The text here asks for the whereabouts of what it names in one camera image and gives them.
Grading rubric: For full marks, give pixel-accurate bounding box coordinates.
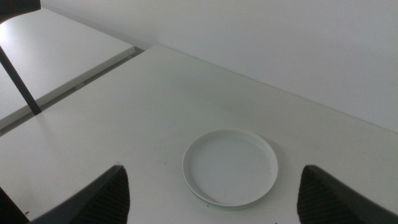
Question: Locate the black stand head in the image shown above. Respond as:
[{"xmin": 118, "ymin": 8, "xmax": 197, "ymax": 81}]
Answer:
[{"xmin": 0, "ymin": 0, "xmax": 42, "ymax": 25}]

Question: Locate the white shallow bowl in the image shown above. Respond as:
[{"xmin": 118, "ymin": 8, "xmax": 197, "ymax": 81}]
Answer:
[{"xmin": 182, "ymin": 128, "xmax": 279, "ymax": 208}]

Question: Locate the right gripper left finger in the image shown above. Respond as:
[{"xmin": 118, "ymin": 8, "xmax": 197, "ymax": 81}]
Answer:
[{"xmin": 29, "ymin": 164, "xmax": 131, "ymax": 224}]

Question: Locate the white side table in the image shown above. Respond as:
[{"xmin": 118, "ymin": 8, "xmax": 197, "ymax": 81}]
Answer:
[{"xmin": 0, "ymin": 7, "xmax": 137, "ymax": 130}]

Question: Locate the grey shallow bowl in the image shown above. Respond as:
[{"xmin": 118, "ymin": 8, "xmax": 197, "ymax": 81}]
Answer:
[{"xmin": 198, "ymin": 198, "xmax": 259, "ymax": 210}]

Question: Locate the black slanted stand pole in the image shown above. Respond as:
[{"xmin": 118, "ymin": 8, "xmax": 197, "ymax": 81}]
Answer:
[{"xmin": 0, "ymin": 45, "xmax": 43, "ymax": 116}]

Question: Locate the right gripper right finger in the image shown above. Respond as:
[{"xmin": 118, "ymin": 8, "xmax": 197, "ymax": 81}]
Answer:
[{"xmin": 296, "ymin": 164, "xmax": 398, "ymax": 224}]

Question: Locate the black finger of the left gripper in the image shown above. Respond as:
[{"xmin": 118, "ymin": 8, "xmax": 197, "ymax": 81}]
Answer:
[{"xmin": 0, "ymin": 185, "xmax": 29, "ymax": 224}]

